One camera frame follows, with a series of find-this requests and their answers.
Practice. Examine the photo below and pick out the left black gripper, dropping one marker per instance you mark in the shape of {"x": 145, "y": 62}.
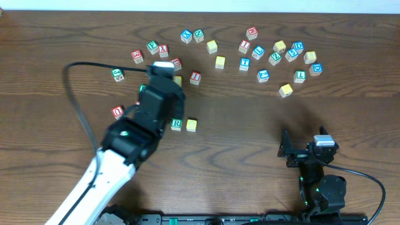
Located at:
{"x": 169, "y": 84}

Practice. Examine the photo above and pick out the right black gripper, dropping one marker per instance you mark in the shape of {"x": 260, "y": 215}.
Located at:
{"x": 301, "y": 156}

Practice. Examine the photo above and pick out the green R letter block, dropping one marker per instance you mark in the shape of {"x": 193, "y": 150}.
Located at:
{"x": 176, "y": 124}

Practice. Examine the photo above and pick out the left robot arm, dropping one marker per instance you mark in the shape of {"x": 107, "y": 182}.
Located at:
{"x": 128, "y": 142}

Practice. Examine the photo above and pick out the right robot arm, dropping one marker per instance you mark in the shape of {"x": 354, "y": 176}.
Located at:
{"x": 322, "y": 194}

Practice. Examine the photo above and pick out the green B letter block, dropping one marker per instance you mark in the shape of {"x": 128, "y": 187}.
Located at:
{"x": 142, "y": 88}

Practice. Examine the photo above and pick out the yellow O letter block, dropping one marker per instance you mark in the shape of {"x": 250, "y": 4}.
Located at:
{"x": 178, "y": 80}

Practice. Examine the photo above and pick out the red U block centre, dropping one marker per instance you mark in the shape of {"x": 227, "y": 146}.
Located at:
{"x": 177, "y": 64}

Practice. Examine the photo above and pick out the red u block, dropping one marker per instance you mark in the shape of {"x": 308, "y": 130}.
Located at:
{"x": 177, "y": 64}
{"x": 117, "y": 112}

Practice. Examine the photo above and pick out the red I block centre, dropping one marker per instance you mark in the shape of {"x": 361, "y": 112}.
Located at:
{"x": 195, "y": 78}

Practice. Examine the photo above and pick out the red i block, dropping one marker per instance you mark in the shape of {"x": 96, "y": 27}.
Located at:
{"x": 244, "y": 46}
{"x": 195, "y": 78}

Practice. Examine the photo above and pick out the red U block left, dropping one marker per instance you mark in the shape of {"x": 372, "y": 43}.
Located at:
{"x": 117, "y": 112}

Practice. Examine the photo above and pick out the green J letter block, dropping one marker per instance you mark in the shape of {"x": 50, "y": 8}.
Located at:
{"x": 117, "y": 74}

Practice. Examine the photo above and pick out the red Y letter block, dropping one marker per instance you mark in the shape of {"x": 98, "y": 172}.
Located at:
{"x": 163, "y": 50}

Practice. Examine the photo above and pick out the red G letter block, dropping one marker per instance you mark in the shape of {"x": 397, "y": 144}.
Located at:
{"x": 137, "y": 56}

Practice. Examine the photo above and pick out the green F letter block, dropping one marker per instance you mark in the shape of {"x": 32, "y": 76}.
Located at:
{"x": 152, "y": 47}

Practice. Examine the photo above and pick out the green L letter block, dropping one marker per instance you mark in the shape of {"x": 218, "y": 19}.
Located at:
{"x": 299, "y": 76}

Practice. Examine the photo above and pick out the blue X letter block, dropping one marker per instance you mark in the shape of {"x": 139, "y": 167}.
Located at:
{"x": 186, "y": 36}

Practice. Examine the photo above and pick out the blue D block right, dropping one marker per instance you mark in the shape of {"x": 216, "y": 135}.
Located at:
{"x": 316, "y": 69}

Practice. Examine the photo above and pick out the blue d block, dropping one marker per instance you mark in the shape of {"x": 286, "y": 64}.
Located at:
{"x": 298, "y": 46}
{"x": 316, "y": 69}

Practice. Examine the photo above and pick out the yellow C letter block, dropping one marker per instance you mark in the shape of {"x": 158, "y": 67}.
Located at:
{"x": 212, "y": 47}

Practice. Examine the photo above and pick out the green N letter block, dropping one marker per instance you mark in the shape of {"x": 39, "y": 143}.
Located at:
{"x": 198, "y": 35}

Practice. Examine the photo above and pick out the blue Z letter block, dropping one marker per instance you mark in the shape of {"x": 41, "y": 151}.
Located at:
{"x": 263, "y": 76}

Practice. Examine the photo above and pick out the yellow 8 letter block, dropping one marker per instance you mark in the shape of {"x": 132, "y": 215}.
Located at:
{"x": 310, "y": 57}

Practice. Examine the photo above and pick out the blue S letter block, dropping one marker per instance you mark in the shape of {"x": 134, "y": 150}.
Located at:
{"x": 291, "y": 55}

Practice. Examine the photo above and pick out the green Z letter block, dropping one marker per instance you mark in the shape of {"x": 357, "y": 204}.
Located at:
{"x": 275, "y": 58}

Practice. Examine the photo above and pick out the blue T letter block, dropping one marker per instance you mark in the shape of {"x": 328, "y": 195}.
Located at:
{"x": 244, "y": 64}

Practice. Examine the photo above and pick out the blue D block upper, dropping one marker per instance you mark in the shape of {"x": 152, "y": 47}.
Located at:
{"x": 298, "y": 46}

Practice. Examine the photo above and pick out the blue L letter block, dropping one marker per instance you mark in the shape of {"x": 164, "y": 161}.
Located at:
{"x": 258, "y": 52}

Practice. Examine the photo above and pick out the red I block upper right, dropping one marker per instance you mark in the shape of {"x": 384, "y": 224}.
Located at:
{"x": 244, "y": 46}

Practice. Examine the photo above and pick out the red H letter block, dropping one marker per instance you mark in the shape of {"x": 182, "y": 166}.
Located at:
{"x": 252, "y": 33}

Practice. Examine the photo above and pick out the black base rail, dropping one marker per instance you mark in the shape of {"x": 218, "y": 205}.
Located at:
{"x": 113, "y": 215}

